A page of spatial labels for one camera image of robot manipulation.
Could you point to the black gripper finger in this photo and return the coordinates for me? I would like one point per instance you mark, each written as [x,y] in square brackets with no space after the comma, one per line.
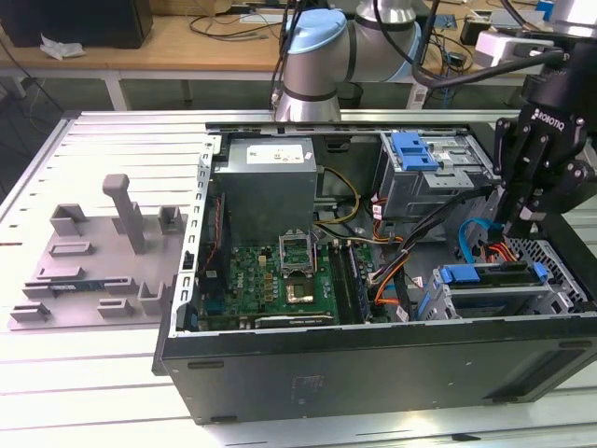
[510,154]
[573,186]

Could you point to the hard disk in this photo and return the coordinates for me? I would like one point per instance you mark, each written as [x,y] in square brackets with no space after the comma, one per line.
[494,277]

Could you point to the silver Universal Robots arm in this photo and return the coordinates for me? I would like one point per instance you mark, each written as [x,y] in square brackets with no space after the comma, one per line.
[317,60]

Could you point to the low metal disk bay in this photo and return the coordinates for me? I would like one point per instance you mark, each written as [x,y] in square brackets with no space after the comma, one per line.
[527,291]

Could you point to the blue drive carrier latch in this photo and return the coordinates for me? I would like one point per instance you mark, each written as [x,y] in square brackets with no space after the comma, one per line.
[412,151]

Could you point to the tall metal drive cage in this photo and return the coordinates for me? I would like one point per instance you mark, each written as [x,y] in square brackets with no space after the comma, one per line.
[420,196]

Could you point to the white label tag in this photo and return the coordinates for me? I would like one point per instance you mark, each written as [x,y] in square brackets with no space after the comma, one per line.
[420,95]

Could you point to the small black open box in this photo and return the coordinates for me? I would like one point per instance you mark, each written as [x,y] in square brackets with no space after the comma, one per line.
[468,32]

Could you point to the black waste bin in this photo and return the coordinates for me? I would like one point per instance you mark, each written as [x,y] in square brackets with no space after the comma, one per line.
[350,95]

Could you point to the RAM stick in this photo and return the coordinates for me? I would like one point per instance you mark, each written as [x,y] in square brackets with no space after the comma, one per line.
[361,280]

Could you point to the grey power supply unit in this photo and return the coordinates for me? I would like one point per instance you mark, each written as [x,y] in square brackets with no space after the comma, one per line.
[266,196]

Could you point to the CPU socket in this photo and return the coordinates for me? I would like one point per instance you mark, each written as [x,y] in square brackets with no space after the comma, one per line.
[300,291]

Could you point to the black open PC case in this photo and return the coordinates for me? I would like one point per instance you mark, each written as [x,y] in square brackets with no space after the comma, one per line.
[373,373]

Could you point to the graphics card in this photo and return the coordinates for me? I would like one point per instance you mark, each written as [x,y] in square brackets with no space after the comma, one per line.
[294,321]

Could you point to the green motherboard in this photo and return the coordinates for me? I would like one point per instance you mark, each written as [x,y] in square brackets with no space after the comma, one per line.
[252,280]

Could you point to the black case fan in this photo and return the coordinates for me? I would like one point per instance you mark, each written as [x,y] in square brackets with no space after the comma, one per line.
[214,242]

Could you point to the long wooden desk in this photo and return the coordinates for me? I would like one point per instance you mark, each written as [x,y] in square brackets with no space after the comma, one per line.
[186,51]

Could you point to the grey parts rack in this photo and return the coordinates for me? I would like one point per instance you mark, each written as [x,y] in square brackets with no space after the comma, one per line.
[102,261]

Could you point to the large black computer tower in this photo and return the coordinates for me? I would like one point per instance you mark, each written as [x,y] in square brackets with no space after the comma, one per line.
[84,23]

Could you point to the crumpled white plastic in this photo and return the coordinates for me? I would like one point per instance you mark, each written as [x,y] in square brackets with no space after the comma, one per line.
[60,46]

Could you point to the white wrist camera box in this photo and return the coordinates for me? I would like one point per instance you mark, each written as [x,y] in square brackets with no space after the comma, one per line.
[499,49]

